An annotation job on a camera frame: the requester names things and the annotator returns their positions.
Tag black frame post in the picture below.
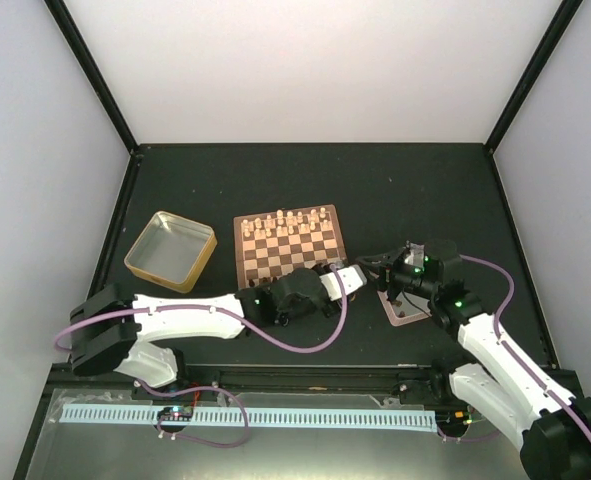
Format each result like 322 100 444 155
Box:
44 0 139 154
484 0 583 154

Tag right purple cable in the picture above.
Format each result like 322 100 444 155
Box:
459 254 591 480

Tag small circuit board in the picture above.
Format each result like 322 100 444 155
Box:
157 406 193 421

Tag wooden chess board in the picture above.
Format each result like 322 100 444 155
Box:
233 204 347 288

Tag pink metal tin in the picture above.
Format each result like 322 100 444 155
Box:
377 291 431 327

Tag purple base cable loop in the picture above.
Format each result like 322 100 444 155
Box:
139 382 251 447

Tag black frame post left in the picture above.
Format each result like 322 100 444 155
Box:
44 0 139 154

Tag gold metal tin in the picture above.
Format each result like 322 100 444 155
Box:
124 211 217 293

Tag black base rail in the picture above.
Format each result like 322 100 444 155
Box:
49 363 456 401

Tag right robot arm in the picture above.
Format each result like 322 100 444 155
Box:
357 240 591 479

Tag black frame post right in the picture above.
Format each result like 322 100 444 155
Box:
484 0 583 154

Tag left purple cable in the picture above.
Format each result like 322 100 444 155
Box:
53 272 349 401

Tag blue cable duct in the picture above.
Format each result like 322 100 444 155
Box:
59 404 437 433

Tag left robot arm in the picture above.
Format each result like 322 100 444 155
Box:
54 267 348 399

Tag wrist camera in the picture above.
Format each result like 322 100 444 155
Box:
320 265 368 301
403 242 426 273

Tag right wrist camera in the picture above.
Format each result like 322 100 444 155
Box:
403 242 426 273

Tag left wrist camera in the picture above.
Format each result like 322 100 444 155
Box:
320 265 368 301

